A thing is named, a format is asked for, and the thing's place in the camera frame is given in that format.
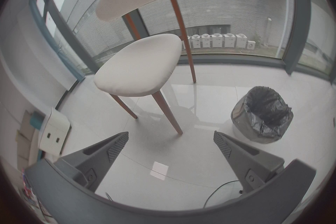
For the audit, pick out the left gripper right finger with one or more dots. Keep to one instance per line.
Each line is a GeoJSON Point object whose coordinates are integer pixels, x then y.
{"type": "Point", "coordinates": [249, 162]}

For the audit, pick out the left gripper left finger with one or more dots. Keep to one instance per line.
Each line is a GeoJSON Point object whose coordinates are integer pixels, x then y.
{"type": "Point", "coordinates": [89, 164]}

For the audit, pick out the black plastic bag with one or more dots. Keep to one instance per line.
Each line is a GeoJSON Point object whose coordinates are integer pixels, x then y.
{"type": "Point", "coordinates": [262, 123]}

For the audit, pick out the small white cabinet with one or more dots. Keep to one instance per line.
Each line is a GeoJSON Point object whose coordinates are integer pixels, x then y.
{"type": "Point", "coordinates": [53, 131]}

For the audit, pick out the teal box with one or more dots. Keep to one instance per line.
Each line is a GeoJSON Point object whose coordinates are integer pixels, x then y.
{"type": "Point", "coordinates": [36, 120]}

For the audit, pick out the white wooden-legged chair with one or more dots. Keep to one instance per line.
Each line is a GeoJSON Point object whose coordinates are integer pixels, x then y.
{"type": "Point", "coordinates": [139, 68]}

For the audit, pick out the window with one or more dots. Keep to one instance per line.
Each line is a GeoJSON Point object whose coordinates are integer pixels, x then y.
{"type": "Point", "coordinates": [223, 7]}

